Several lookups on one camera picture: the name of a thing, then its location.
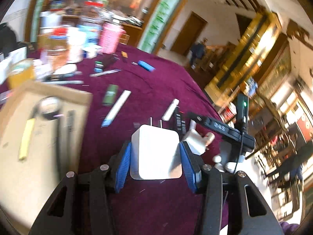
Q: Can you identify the brown wooden door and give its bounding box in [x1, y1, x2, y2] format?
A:
[171, 12, 207, 56]

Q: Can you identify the small round clock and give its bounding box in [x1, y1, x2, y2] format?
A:
[38, 96, 62, 120]

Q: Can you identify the silver pen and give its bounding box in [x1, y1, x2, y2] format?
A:
[89, 69, 122, 78]

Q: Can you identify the white stick marker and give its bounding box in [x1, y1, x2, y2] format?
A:
[162, 99, 179, 121]

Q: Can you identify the person in dark clothes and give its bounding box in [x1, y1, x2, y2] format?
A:
[190, 38, 207, 66]

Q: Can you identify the maroon velvet tablecloth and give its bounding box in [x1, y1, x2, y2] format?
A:
[1, 45, 218, 234]

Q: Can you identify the black remote control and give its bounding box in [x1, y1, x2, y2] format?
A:
[174, 107, 186, 136]

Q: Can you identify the pink woven thermos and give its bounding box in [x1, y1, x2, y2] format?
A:
[99, 23, 126, 54]

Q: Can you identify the yellow highlighter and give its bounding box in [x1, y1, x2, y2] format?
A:
[19, 118, 36, 161]

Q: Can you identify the shallow cardboard tray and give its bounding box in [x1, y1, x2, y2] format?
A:
[1, 81, 92, 234]

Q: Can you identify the white USB wall charger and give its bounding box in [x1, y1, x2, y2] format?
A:
[130, 118, 183, 180]

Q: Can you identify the white pen with blue tip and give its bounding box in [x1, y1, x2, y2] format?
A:
[101, 90, 132, 127]

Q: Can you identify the white gloved right hand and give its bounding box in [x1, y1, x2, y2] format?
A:
[182, 120, 245, 173]

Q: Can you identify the small orange lighter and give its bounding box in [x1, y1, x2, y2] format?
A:
[121, 52, 128, 58]

